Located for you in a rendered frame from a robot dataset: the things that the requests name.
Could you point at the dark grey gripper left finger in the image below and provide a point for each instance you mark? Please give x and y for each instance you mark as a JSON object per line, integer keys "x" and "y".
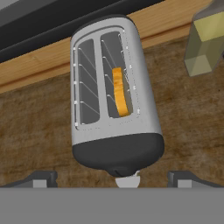
{"x": 43, "y": 178}

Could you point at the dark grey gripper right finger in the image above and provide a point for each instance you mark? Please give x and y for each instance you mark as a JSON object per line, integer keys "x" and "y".
{"x": 180, "y": 178}

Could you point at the silver and black toaster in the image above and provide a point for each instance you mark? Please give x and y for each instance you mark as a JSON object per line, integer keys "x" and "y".
{"x": 116, "y": 137}

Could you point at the orange bread slice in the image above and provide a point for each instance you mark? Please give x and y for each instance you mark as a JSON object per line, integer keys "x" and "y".
{"x": 120, "y": 93}

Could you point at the olive glass jar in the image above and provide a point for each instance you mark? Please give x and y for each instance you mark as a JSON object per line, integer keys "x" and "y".
{"x": 204, "y": 43}

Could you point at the black and grey appliance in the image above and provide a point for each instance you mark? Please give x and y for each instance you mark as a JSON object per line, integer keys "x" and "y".
{"x": 58, "y": 20}

